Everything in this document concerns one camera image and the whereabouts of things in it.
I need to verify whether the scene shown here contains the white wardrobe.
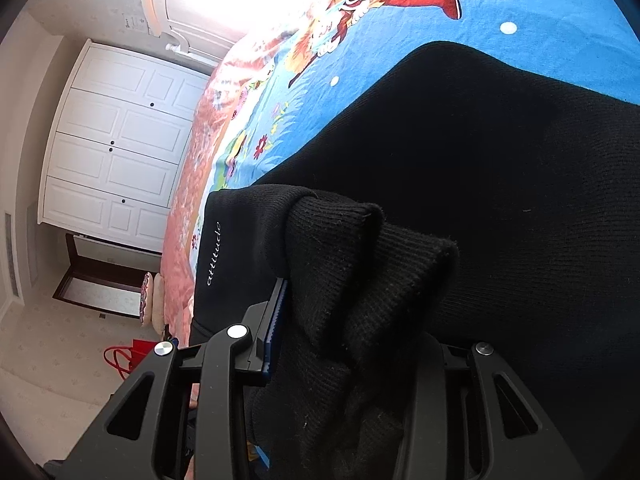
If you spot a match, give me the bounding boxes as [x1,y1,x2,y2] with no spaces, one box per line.
[38,40,208,252]

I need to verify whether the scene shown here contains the black pants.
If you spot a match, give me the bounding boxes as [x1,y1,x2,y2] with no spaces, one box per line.
[191,42,639,479]

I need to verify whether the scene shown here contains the person's right hand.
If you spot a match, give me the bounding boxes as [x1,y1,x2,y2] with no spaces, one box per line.
[184,384,200,480]

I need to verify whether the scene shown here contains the dark wooden door frame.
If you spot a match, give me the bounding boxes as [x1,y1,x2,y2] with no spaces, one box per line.
[53,232,160,318]

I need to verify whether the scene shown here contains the red bag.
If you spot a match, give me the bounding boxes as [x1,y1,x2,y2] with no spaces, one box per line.
[103,339,156,380]

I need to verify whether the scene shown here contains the cartoon print blue sheet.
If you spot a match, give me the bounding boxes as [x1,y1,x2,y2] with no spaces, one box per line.
[188,0,640,261]

